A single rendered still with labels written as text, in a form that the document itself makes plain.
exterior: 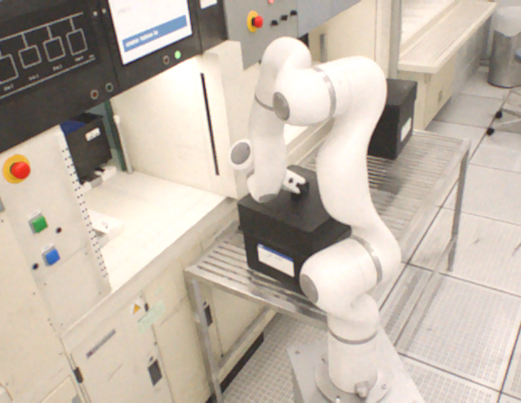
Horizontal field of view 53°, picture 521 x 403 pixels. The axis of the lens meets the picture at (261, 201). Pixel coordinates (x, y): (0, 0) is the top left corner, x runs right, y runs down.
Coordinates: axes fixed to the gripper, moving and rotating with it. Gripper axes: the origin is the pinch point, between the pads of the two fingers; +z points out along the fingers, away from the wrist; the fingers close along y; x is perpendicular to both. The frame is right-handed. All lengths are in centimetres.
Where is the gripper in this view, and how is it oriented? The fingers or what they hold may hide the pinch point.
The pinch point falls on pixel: (297, 189)
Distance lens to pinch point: 160.3
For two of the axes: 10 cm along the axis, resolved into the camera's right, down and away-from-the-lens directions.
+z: 5.2, 2.7, 8.1
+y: -7.6, -3.0, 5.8
